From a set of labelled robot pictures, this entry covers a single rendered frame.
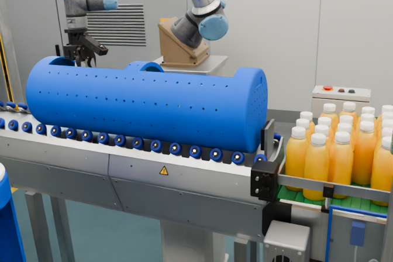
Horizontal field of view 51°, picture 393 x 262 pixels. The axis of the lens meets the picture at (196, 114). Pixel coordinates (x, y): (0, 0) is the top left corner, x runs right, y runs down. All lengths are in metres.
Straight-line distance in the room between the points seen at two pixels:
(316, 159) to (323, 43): 2.93
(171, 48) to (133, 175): 0.58
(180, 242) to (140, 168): 0.71
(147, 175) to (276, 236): 0.54
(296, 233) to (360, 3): 3.05
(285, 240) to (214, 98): 0.46
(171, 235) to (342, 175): 1.11
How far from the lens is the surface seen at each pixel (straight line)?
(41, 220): 2.07
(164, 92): 1.34
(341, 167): 1.23
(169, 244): 2.15
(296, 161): 1.24
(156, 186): 1.49
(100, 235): 2.72
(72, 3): 1.59
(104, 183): 1.64
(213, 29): 1.61
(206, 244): 2.08
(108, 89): 1.45
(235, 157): 1.33
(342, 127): 1.27
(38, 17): 3.57
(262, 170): 1.18
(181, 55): 1.77
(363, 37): 4.05
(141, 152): 1.49
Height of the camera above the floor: 1.55
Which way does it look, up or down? 20 degrees down
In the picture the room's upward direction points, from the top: 2 degrees counter-clockwise
